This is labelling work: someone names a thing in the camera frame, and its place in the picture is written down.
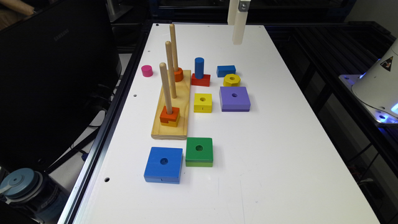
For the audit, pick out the rear wooden peg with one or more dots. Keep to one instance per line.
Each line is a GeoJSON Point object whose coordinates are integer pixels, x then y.
{"type": "Point", "coordinates": [174, 46]}

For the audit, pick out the purple square block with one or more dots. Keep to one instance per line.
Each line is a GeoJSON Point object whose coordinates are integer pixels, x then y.
{"type": "Point", "coordinates": [234, 98]}

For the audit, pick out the front wooden peg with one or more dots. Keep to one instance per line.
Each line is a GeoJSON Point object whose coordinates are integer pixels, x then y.
{"type": "Point", "coordinates": [165, 85]}

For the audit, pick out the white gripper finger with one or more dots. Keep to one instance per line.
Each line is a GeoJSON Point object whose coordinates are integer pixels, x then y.
{"type": "Point", "coordinates": [233, 7]}
{"type": "Point", "coordinates": [240, 21]}

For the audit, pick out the large blue square block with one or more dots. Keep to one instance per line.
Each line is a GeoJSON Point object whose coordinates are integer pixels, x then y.
{"type": "Point", "coordinates": [164, 165]}

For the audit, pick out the green square block with hole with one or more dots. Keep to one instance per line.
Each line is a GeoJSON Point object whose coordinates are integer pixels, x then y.
{"type": "Point", "coordinates": [199, 152]}

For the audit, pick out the black Samsung monitor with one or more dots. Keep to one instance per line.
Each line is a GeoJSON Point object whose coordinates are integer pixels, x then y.
{"type": "Point", "coordinates": [58, 71]}

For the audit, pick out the orange round block rear peg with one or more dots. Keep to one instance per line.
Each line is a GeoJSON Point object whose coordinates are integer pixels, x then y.
{"type": "Point", "coordinates": [178, 75]}

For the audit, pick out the orange block on front peg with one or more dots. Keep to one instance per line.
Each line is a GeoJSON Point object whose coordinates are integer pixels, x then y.
{"type": "Point", "coordinates": [173, 115]}

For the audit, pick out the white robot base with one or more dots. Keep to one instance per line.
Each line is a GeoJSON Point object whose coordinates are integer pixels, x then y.
{"type": "Point", "coordinates": [376, 89]}

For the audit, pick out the blue cylinder block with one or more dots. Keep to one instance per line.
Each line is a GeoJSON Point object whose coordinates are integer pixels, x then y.
{"type": "Point", "coordinates": [199, 68]}

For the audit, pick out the middle wooden peg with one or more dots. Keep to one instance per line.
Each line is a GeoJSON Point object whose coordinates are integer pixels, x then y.
{"type": "Point", "coordinates": [168, 47]}

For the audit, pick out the small blue rectangular block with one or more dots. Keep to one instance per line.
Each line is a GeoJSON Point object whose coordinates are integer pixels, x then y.
{"type": "Point", "coordinates": [223, 70]}

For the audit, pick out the yellow block under orange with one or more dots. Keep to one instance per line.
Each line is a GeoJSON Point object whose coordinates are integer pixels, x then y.
{"type": "Point", "coordinates": [169, 122]}

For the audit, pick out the pink cylinder block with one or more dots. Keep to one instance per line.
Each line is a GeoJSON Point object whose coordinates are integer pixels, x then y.
{"type": "Point", "coordinates": [147, 71]}

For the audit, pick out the red square block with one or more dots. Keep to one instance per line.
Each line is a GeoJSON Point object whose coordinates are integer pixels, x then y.
{"type": "Point", "coordinates": [205, 81]}

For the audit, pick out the blue lidded water bottle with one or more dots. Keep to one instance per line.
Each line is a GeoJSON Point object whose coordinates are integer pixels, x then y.
{"type": "Point", "coordinates": [35, 194]}

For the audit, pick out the wooden peg base board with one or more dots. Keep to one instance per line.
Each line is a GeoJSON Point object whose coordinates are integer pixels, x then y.
{"type": "Point", "coordinates": [182, 102]}

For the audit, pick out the yellow square block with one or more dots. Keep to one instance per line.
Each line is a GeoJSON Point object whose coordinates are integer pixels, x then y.
{"type": "Point", "coordinates": [202, 103]}

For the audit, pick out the wooden peg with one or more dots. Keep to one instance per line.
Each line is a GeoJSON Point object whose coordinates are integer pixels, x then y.
{"type": "Point", "coordinates": [174, 46]}
{"type": "Point", "coordinates": [165, 85]}
{"type": "Point", "coordinates": [168, 47]}

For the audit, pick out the yellow hexagon nut block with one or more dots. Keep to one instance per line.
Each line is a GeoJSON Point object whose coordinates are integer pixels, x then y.
{"type": "Point", "coordinates": [231, 80]}

